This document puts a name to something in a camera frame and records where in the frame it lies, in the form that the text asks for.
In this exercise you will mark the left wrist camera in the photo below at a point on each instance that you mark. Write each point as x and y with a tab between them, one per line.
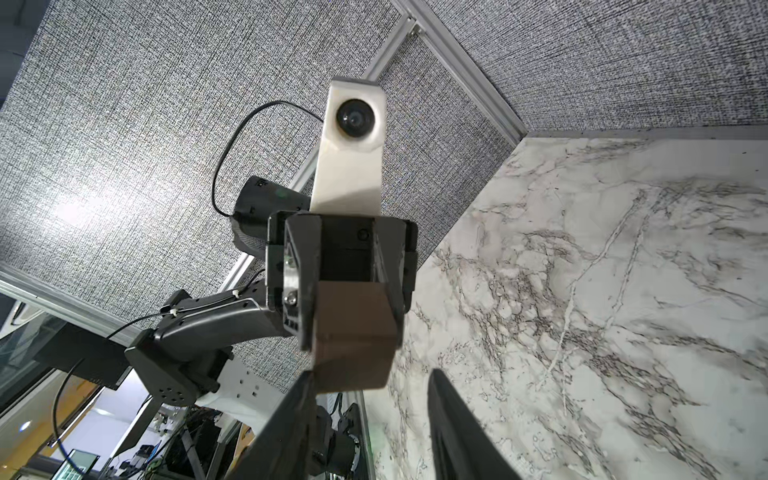
348	176

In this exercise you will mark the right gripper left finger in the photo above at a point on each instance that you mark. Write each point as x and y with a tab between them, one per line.
282	449

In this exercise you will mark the dark brown triangular block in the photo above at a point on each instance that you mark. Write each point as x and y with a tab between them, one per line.
354	337

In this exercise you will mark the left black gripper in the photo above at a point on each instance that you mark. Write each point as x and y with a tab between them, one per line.
303	249

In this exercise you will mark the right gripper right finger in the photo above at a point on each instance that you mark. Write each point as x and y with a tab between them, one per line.
460	447

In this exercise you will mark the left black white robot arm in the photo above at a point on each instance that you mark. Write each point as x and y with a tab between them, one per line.
188	358

